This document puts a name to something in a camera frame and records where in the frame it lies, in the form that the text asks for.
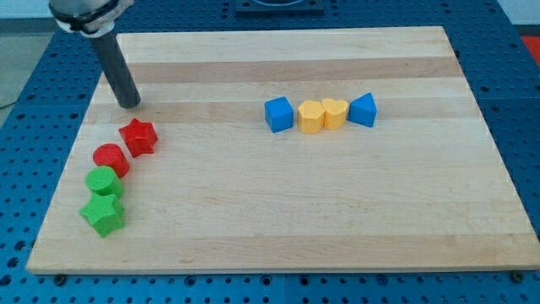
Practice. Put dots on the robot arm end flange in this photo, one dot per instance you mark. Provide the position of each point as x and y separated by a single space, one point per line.
92 18

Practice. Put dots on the red star block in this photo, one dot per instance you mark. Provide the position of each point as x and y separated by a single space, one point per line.
139 137

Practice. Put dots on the green star block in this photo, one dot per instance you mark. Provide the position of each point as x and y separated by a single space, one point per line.
103 213

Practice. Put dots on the blue cube block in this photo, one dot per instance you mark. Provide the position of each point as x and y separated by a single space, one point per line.
279 114

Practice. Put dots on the yellow pentagon block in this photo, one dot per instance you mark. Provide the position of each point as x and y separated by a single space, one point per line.
310 116

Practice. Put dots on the yellow heart block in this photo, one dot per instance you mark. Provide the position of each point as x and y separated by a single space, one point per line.
336 112

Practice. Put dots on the wooden board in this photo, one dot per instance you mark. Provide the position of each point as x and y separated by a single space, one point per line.
424 189

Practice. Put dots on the blue triangle block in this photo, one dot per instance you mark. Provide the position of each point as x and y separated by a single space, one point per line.
363 110

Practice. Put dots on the red cylinder block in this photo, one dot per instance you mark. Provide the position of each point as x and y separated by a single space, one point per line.
112 155

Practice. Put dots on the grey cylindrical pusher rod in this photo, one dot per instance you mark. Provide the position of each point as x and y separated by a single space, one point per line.
115 69

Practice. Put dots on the green cylinder block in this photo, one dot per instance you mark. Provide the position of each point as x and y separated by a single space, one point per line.
103 180

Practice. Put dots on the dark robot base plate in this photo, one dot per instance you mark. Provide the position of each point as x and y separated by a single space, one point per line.
244 7

